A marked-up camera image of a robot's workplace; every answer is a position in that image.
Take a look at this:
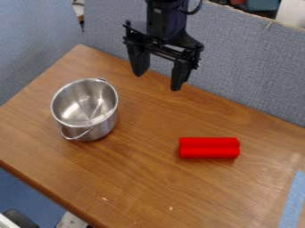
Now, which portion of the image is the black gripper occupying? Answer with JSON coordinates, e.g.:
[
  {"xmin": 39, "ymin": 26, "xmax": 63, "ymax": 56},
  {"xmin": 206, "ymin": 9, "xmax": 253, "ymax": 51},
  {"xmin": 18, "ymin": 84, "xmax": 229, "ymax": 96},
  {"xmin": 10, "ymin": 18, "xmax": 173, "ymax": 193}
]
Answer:
[{"xmin": 123, "ymin": 20, "xmax": 204, "ymax": 91}]

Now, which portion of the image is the red rectangular block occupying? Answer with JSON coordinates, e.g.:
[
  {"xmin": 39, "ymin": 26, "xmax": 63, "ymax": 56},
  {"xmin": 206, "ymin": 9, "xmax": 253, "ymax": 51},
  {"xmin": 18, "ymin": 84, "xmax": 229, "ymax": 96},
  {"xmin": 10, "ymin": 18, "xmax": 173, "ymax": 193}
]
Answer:
[{"xmin": 179, "ymin": 137, "xmax": 241, "ymax": 159}]

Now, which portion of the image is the grey fabric partition panel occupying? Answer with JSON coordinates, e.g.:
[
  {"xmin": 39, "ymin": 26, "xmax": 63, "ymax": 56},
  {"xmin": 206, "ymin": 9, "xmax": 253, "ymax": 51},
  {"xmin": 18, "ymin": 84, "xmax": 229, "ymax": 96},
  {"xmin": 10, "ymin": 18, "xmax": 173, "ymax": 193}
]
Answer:
[{"xmin": 84, "ymin": 0, "xmax": 305, "ymax": 127}]

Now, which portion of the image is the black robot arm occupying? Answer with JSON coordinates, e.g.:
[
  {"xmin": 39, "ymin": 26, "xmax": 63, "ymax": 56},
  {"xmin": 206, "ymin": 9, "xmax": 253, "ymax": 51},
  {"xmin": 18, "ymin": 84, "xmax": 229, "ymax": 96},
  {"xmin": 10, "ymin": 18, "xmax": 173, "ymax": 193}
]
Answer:
[{"xmin": 123, "ymin": 0, "xmax": 204, "ymax": 91}]

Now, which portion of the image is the blue tape strip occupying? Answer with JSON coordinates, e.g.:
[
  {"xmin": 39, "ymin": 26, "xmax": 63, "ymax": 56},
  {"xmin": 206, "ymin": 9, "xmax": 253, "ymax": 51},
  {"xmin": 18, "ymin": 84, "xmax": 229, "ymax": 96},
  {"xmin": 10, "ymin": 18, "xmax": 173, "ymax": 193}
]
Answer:
[{"xmin": 278, "ymin": 171, "xmax": 305, "ymax": 228}]

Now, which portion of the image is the shiny metal pot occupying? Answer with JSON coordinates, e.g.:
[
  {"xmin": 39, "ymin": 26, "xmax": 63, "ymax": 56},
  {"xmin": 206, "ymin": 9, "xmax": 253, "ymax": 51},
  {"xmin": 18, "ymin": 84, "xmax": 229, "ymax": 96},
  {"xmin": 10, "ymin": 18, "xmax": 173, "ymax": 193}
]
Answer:
[{"xmin": 50, "ymin": 77, "xmax": 119, "ymax": 142}]

